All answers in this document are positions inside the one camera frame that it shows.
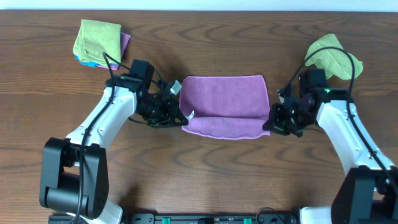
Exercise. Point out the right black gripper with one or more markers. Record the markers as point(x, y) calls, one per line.
point(280, 117)

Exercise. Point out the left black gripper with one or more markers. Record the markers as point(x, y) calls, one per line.
point(170, 111)

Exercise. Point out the purple microfiber cloth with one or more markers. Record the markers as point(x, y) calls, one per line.
point(231, 108)

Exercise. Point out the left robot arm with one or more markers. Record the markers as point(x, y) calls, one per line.
point(74, 176)

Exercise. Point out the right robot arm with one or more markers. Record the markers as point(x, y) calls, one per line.
point(366, 194)

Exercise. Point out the crumpled green cloth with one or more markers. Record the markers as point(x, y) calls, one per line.
point(334, 62)

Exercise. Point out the folded purple cloth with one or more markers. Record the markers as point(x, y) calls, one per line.
point(124, 42)

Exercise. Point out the folded blue cloth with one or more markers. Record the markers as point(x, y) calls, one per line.
point(89, 64)

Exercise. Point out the folded green cloth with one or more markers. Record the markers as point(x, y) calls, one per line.
point(96, 37)

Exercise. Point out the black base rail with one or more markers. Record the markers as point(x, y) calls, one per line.
point(265, 218)

